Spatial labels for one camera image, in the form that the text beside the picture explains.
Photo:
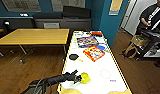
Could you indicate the yellow plastic bowl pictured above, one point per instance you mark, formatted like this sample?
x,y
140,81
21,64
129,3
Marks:
x,y
85,78

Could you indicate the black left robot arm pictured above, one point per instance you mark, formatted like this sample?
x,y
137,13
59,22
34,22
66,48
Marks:
x,y
46,83

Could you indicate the small yellow game piece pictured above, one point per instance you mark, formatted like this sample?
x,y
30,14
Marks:
x,y
80,60

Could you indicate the black bowl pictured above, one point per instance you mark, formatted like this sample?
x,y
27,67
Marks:
x,y
73,57

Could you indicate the white air hockey game table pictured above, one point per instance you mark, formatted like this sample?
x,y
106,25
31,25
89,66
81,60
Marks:
x,y
99,85

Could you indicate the colourful snack packets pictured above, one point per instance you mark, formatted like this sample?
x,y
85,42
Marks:
x,y
93,54

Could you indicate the blue plate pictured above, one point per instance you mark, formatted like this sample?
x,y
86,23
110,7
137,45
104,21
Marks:
x,y
101,48

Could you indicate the white paper item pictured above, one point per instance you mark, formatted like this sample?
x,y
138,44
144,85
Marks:
x,y
78,34

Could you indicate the white box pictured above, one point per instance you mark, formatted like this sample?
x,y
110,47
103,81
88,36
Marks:
x,y
102,40

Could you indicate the flat red box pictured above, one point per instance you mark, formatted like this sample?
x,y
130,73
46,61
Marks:
x,y
96,33

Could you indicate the grey sofa bench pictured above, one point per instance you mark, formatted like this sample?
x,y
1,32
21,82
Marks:
x,y
72,22

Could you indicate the white paper label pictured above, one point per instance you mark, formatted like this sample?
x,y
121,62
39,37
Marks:
x,y
51,25

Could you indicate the brown bag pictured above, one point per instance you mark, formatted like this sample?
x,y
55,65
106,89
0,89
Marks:
x,y
130,51

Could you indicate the long black case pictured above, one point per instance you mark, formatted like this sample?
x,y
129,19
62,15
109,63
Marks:
x,y
76,12

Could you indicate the cardboard box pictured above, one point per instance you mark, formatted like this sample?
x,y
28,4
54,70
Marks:
x,y
138,40

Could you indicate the interior glass window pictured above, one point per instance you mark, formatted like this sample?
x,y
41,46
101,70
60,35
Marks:
x,y
68,4
21,5

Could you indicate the dark sofa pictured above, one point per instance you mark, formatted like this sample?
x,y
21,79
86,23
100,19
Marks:
x,y
17,24

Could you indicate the black wheeled cart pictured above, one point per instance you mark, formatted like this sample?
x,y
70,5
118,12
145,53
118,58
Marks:
x,y
152,45

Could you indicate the white door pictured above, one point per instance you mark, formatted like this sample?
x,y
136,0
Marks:
x,y
131,15

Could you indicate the round black object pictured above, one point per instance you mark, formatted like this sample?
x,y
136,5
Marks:
x,y
7,24

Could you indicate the person in dark shirt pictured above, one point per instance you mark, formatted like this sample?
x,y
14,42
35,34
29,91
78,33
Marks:
x,y
152,18

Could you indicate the yellow wall poster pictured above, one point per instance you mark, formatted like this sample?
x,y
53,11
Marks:
x,y
115,6

